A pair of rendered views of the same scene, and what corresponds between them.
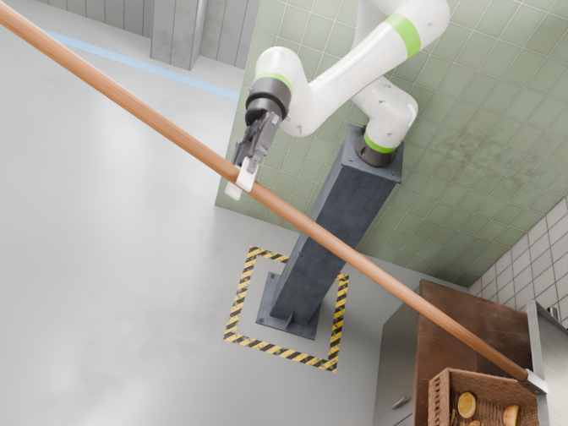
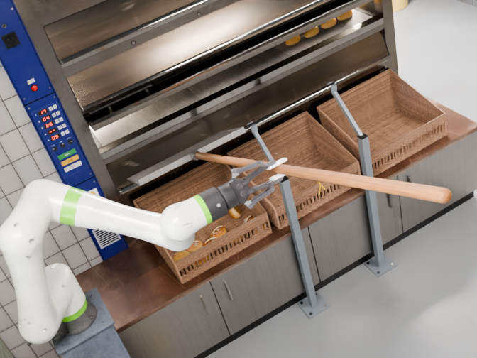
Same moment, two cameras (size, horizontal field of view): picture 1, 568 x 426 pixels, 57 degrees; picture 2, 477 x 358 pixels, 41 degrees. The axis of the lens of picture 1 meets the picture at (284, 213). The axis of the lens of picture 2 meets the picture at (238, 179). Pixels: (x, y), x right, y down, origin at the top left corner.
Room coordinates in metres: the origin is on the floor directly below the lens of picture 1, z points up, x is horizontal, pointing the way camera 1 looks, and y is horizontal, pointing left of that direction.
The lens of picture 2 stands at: (1.14, 1.57, 2.85)
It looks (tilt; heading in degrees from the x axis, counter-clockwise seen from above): 37 degrees down; 257
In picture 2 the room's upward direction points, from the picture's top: 17 degrees counter-clockwise
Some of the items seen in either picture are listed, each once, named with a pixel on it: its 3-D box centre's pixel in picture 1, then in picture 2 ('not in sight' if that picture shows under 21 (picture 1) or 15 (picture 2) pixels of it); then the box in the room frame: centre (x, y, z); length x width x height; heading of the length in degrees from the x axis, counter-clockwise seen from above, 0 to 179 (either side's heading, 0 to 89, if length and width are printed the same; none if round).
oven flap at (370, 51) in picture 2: not in sight; (256, 105); (0.22, -1.36, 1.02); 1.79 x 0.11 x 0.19; 5
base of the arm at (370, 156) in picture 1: (378, 135); (59, 322); (1.50, -0.21, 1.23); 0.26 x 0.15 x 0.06; 6
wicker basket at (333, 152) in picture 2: not in sight; (293, 167); (0.18, -1.09, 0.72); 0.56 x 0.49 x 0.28; 6
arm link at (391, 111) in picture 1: (388, 117); (59, 293); (1.45, -0.21, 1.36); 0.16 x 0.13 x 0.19; 58
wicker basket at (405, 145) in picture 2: not in sight; (380, 121); (-0.42, -1.15, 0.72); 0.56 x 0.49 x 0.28; 6
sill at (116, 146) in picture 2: not in sight; (249, 82); (0.22, -1.38, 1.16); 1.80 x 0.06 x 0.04; 5
